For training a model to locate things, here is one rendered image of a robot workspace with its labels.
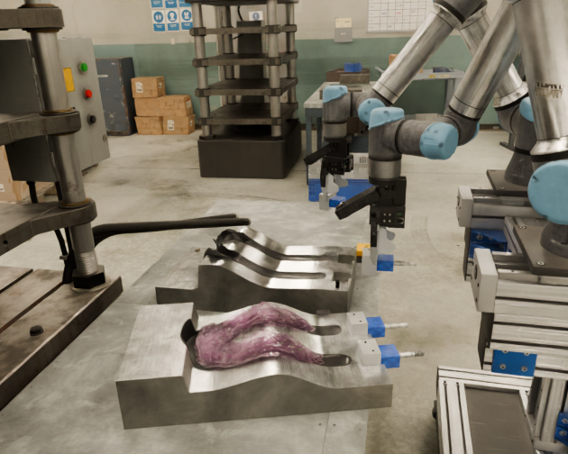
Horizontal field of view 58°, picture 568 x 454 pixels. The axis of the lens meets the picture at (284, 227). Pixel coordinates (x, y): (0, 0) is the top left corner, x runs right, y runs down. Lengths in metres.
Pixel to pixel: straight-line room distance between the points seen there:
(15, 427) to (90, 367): 0.19
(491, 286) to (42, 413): 0.93
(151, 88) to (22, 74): 6.42
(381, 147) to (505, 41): 0.31
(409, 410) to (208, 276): 1.24
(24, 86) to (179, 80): 6.70
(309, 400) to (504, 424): 1.09
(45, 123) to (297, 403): 0.91
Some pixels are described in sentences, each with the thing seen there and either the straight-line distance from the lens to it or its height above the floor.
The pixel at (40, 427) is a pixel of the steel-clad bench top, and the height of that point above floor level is 0.80.
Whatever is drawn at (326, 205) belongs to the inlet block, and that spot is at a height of 0.92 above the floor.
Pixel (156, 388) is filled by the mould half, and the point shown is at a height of 0.89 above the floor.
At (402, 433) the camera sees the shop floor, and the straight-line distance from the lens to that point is 2.18.
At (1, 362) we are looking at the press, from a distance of 1.37.
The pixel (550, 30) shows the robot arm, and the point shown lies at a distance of 0.98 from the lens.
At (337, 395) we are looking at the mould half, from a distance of 1.01.
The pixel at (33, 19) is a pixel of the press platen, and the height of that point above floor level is 1.51.
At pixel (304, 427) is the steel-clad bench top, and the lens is 1.00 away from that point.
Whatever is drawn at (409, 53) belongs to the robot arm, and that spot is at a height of 1.40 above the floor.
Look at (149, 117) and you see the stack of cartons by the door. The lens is 8.10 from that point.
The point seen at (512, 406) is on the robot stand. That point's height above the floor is 0.21.
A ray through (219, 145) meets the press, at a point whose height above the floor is 0.35.
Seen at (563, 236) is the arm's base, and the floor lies 1.08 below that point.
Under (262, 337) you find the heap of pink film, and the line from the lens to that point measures 1.03.
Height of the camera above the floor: 1.48
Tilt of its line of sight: 21 degrees down
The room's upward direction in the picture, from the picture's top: 2 degrees counter-clockwise
